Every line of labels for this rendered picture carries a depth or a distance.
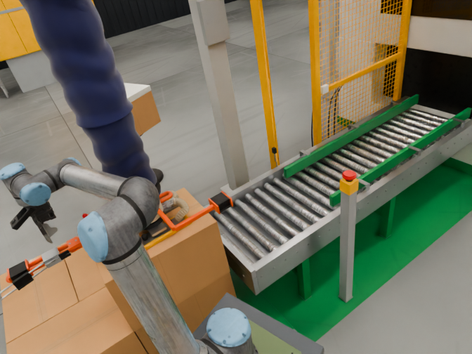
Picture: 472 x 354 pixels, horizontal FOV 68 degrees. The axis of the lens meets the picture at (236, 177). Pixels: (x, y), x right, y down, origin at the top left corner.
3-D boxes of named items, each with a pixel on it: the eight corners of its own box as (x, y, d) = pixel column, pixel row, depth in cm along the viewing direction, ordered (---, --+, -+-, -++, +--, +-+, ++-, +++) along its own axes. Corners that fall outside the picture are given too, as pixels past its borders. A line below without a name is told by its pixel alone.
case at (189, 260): (199, 234, 231) (183, 187, 208) (230, 271, 202) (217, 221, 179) (112, 282, 209) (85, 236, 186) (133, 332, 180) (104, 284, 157)
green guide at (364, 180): (466, 116, 292) (468, 106, 287) (479, 119, 284) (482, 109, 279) (329, 205, 231) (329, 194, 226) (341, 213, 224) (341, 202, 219)
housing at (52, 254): (60, 252, 164) (56, 246, 161) (63, 260, 159) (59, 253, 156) (45, 260, 161) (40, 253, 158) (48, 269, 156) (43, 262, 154)
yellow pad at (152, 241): (183, 213, 187) (181, 206, 185) (192, 223, 180) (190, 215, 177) (125, 247, 174) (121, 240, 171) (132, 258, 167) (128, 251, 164)
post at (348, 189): (345, 291, 241) (348, 174, 183) (352, 297, 236) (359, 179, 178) (338, 296, 238) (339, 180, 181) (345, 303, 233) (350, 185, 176)
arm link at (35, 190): (52, 176, 127) (35, 165, 134) (20, 193, 120) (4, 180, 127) (60, 196, 133) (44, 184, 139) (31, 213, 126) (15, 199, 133)
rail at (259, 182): (402, 114, 342) (404, 95, 331) (407, 115, 338) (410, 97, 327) (201, 230, 255) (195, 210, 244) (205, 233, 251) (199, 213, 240)
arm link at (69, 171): (170, 175, 97) (66, 151, 141) (134, 199, 89) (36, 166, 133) (182, 209, 102) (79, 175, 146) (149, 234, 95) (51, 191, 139)
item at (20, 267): (31, 265, 159) (26, 258, 156) (34, 275, 154) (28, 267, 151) (12, 276, 156) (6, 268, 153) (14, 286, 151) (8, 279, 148)
